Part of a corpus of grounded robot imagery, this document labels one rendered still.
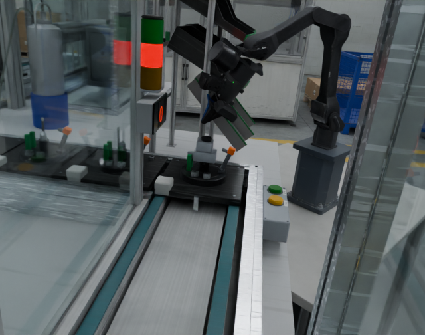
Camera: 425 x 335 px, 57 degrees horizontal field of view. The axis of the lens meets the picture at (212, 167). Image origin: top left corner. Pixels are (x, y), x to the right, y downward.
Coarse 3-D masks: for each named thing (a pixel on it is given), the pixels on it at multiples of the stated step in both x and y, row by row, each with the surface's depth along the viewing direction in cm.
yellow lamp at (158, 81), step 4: (144, 68) 86; (148, 68) 86; (152, 68) 86; (156, 68) 87; (160, 68) 87; (140, 72) 88; (144, 72) 87; (148, 72) 86; (152, 72) 86; (156, 72) 87; (160, 72) 88; (140, 76) 88; (144, 76) 87; (148, 76) 87; (152, 76) 87; (156, 76) 87; (160, 76) 88; (140, 80) 88; (144, 80) 87; (148, 80) 87; (152, 80) 87; (156, 80) 88; (160, 80) 89; (140, 84) 89; (144, 84) 88; (148, 84) 87; (152, 84) 88; (156, 84) 88; (160, 84) 89; (144, 88) 88; (148, 88) 88; (152, 88) 88; (156, 88) 88; (160, 88) 89
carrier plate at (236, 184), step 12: (168, 168) 121; (180, 168) 122; (228, 168) 125; (240, 168) 126; (180, 180) 114; (228, 180) 117; (240, 180) 118; (180, 192) 107; (192, 192) 108; (204, 192) 108; (216, 192) 109; (228, 192) 110; (240, 192) 110; (228, 204) 107
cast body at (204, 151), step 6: (198, 138) 115; (204, 138) 112; (210, 138) 112; (198, 144) 112; (204, 144) 112; (210, 144) 112; (198, 150) 113; (204, 150) 112; (210, 150) 112; (216, 150) 116; (192, 156) 115; (198, 156) 113; (204, 156) 113; (210, 156) 113; (210, 162) 114
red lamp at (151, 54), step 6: (144, 48) 85; (150, 48) 84; (156, 48) 85; (162, 48) 86; (144, 54) 85; (150, 54) 85; (156, 54) 85; (162, 54) 87; (144, 60) 86; (150, 60) 85; (156, 60) 86; (162, 60) 88; (144, 66) 86; (150, 66) 86; (156, 66) 86
